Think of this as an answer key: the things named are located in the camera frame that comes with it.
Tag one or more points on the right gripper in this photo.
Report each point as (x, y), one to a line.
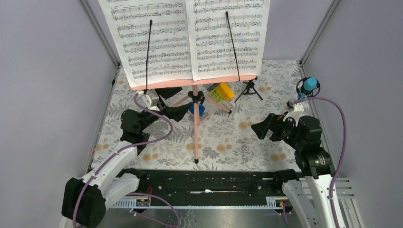
(274, 122)

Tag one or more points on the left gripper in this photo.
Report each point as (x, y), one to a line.
(176, 113)

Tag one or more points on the sheet music page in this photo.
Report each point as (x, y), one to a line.
(227, 37)
(151, 38)

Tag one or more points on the pink music stand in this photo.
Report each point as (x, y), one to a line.
(194, 91)

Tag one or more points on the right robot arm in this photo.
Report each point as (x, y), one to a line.
(304, 136)

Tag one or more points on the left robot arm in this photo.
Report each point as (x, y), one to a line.
(87, 198)

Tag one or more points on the blue toy car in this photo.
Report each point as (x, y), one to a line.
(201, 108)

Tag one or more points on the black microphone on tripod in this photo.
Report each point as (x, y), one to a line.
(249, 89)

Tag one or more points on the green toy grid piece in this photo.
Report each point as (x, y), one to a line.
(215, 95)

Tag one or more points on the floral table cloth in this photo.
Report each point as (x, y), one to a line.
(226, 141)

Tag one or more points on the yellow toy block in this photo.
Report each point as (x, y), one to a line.
(225, 91)

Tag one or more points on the blue microphone on tripod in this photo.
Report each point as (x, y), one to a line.
(307, 87)

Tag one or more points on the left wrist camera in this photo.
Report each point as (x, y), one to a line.
(150, 98)

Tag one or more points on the white slotted cable duct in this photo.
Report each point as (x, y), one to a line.
(203, 202)

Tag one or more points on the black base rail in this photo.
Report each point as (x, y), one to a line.
(169, 184)

